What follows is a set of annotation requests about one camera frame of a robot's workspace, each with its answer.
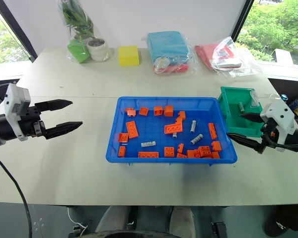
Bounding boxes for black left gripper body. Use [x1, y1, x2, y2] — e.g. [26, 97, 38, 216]
[17, 105, 47, 139]

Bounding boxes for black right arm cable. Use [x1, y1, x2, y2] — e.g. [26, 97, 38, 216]
[262, 132, 298, 150]

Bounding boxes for orange plastic bar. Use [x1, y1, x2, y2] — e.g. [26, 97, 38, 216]
[208, 122, 219, 140]

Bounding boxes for green plastic bin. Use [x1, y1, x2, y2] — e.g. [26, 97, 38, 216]
[218, 86, 264, 138]

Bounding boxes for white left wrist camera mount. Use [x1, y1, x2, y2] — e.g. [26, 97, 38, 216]
[2, 83, 32, 142]

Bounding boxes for red cloth under blue cloth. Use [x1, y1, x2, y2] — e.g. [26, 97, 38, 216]
[152, 62, 190, 74]

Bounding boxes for blue cloth in plastic bag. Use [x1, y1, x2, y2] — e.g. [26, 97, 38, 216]
[141, 30, 198, 75]

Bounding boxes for green plant pot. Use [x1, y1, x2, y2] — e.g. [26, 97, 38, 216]
[67, 39, 91, 64]

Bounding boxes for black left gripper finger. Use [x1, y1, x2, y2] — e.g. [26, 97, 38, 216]
[34, 99, 74, 113]
[43, 121, 83, 140]

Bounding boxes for grey rounded shape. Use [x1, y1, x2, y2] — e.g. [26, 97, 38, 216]
[168, 205, 197, 234]
[96, 205, 130, 234]

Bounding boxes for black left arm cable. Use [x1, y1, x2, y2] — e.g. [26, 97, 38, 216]
[0, 151, 32, 238]

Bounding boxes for green plant in plastic bag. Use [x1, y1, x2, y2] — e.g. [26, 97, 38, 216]
[57, 0, 115, 64]

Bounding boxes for red cloth in plastic bag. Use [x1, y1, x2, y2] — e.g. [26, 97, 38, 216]
[194, 36, 261, 79]

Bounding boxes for black bulky object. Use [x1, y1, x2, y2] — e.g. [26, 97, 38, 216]
[261, 205, 298, 238]

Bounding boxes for white plant pot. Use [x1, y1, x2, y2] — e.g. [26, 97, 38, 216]
[86, 38, 108, 61]

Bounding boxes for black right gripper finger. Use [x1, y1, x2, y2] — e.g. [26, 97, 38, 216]
[239, 113, 264, 123]
[226, 133, 264, 155]

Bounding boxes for yellow block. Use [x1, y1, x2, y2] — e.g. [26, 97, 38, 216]
[118, 45, 141, 67]

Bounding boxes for blue plastic tray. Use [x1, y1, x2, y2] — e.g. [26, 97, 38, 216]
[105, 96, 238, 167]

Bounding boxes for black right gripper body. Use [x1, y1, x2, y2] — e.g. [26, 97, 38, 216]
[260, 118, 277, 150]

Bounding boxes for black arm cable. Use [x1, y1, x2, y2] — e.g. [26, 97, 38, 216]
[262, 132, 298, 150]
[0, 151, 32, 238]

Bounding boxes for white thin cable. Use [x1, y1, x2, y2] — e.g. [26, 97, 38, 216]
[67, 207, 88, 237]

